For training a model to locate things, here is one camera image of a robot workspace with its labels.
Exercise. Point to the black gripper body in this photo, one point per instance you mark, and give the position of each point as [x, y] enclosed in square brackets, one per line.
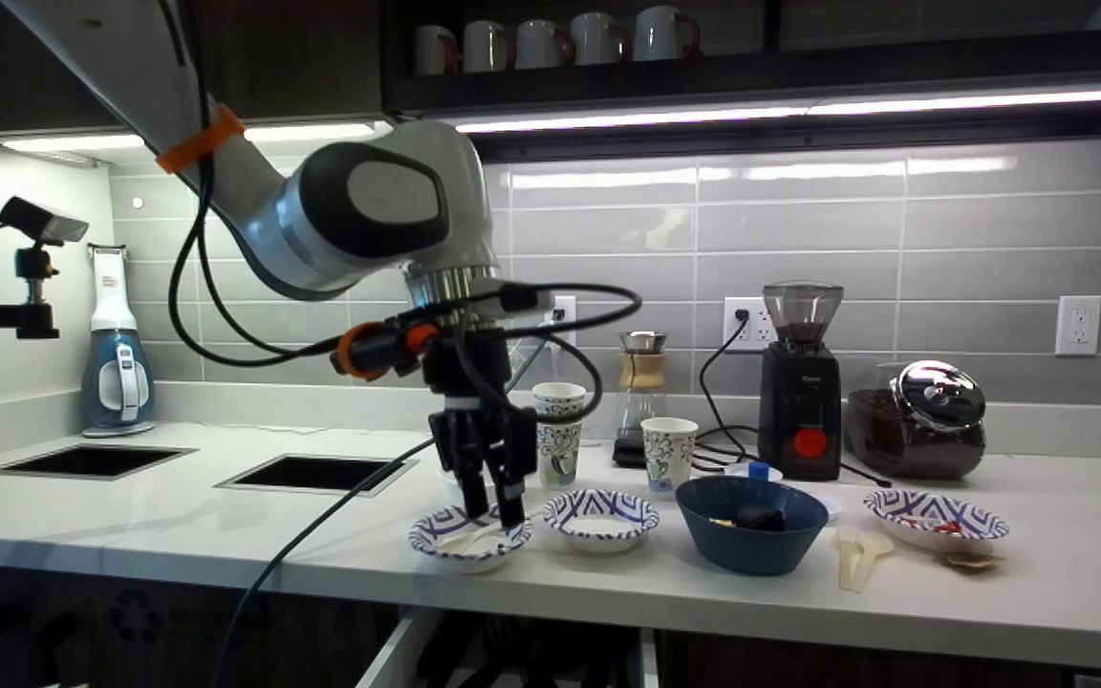
[473, 382]

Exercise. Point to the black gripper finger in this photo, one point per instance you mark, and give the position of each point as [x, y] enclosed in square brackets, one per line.
[473, 484]
[511, 492]

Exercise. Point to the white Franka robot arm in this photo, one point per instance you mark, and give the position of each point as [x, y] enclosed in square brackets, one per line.
[362, 204]

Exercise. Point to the patterned paper cup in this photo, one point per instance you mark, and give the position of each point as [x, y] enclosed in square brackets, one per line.
[558, 404]
[558, 456]
[670, 456]

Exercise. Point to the blue patterned plate with spoon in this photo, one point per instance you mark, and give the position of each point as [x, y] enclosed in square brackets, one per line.
[447, 547]

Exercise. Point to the blue patterned paper plate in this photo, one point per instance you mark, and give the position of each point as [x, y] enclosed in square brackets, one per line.
[597, 521]
[926, 516]

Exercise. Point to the small blue-capped bottle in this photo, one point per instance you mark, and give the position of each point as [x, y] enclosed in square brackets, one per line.
[759, 474]

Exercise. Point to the dark blue bowl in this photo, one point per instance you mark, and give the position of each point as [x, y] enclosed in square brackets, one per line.
[756, 552]

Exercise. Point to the black coffee grinder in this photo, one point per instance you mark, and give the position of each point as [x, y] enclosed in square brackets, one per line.
[801, 396]

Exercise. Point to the white mug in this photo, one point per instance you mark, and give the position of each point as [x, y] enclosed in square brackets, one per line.
[661, 31]
[595, 39]
[438, 47]
[536, 45]
[487, 47]

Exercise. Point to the blue and white water pitcher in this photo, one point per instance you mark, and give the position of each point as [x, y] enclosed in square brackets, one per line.
[116, 368]

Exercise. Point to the dark lower cabinet front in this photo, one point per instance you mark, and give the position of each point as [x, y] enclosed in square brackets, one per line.
[130, 626]

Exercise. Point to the dark cabinet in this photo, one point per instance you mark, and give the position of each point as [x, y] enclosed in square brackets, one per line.
[130, 626]
[302, 51]

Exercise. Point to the dark upper cabinet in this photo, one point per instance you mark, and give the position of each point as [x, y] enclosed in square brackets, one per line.
[302, 51]

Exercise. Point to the long under-cabinet light strip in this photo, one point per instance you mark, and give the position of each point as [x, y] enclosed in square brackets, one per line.
[831, 110]

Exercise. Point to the short under-cabinet light strip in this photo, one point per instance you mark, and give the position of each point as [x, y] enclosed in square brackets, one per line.
[65, 144]

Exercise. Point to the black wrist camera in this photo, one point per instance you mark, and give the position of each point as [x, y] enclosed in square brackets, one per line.
[378, 349]

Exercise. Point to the white wall outlet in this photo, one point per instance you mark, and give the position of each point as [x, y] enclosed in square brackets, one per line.
[568, 312]
[1080, 325]
[756, 333]

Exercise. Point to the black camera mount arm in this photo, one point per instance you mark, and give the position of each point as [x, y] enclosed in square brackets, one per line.
[33, 294]

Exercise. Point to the black exterior camera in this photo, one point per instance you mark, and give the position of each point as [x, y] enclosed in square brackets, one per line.
[38, 219]

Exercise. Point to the dark wall shelf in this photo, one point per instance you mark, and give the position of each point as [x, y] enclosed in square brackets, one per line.
[831, 78]

